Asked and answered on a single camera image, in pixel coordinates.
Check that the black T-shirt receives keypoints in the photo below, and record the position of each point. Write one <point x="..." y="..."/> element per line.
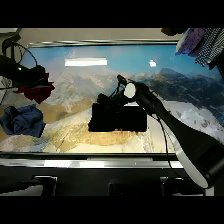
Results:
<point x="120" y="121"/>

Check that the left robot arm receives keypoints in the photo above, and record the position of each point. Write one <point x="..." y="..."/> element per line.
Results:
<point x="20" y="73"/>

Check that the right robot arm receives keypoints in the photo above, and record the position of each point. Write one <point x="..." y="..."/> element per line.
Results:
<point x="186" y="136"/>

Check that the red garment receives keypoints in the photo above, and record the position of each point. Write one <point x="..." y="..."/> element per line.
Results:
<point x="38" y="93"/>

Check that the blue garment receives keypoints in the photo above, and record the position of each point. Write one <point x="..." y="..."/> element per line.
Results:
<point x="23" y="121"/>

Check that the purple garment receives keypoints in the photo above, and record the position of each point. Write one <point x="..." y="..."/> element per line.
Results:
<point x="191" y="41"/>

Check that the checked shirt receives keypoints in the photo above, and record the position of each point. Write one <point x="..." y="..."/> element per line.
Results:
<point x="210" y="46"/>

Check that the silver frame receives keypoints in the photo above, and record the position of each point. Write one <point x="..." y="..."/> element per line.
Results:
<point x="100" y="163"/>

